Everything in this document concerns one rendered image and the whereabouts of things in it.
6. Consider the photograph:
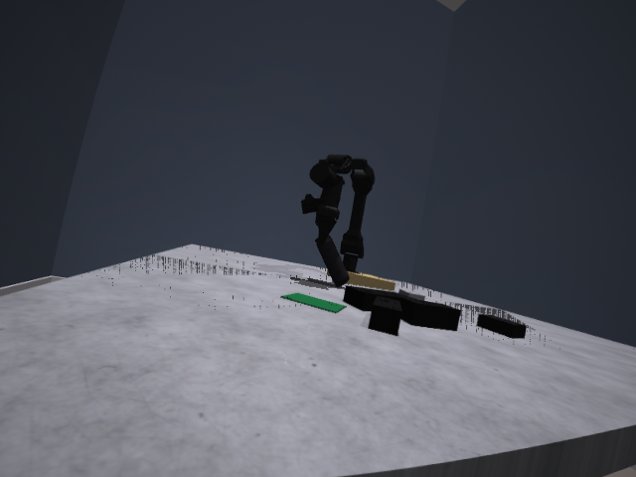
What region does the green flat rectangular board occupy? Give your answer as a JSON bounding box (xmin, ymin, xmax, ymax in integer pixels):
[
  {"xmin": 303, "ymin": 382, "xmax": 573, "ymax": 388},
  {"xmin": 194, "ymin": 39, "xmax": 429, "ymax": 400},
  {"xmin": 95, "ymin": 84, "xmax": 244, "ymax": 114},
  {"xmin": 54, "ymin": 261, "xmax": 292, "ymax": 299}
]
[{"xmin": 280, "ymin": 293, "xmax": 347, "ymax": 314}]

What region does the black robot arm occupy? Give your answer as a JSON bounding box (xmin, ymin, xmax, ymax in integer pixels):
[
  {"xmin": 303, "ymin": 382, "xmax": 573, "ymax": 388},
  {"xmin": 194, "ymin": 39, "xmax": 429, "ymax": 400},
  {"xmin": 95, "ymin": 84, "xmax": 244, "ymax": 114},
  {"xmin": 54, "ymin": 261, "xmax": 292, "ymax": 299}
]
[{"xmin": 301, "ymin": 155, "xmax": 376, "ymax": 273}]

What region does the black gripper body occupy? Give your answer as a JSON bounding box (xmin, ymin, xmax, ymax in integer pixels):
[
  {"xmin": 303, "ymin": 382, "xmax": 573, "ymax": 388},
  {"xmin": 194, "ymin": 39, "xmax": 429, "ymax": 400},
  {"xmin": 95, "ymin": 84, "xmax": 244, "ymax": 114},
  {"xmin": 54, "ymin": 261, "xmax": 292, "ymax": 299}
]
[{"xmin": 316, "ymin": 191, "xmax": 341, "ymax": 221}]

